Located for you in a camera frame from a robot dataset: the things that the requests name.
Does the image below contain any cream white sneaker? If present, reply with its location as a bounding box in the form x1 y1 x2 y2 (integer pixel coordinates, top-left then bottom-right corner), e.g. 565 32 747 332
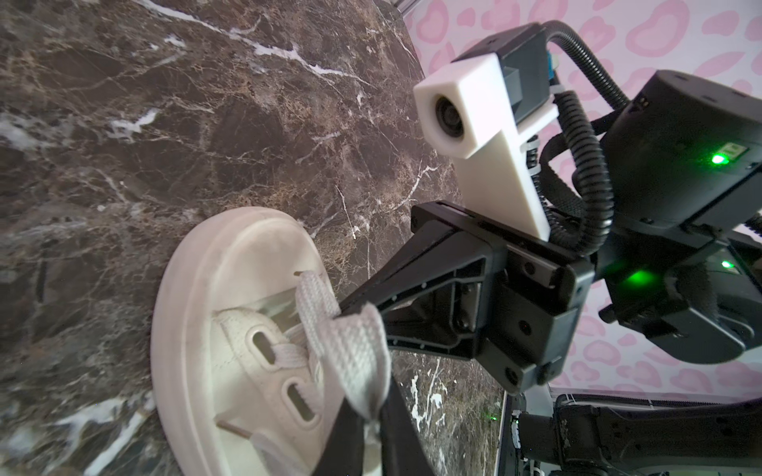
150 207 333 475

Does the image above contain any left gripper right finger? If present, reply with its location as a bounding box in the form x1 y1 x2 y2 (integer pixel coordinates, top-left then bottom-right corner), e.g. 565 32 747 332
380 377 435 476

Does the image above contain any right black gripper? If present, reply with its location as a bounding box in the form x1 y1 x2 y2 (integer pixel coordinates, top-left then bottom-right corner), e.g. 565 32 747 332
341 202 595 395

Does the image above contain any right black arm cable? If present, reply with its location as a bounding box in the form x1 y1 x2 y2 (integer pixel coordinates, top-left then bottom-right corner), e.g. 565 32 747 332
526 20 632 258

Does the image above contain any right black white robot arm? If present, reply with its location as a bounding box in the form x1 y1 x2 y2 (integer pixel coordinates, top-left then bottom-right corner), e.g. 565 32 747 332
341 71 761 395

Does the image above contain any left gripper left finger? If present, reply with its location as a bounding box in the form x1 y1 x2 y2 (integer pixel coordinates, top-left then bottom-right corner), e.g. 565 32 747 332
312 399 365 476

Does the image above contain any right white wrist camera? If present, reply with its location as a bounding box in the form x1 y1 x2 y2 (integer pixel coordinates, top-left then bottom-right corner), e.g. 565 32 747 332
413 54 559 241

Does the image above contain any white shoelace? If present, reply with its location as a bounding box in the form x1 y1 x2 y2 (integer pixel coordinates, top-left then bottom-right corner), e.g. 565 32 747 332
212 272 391 475

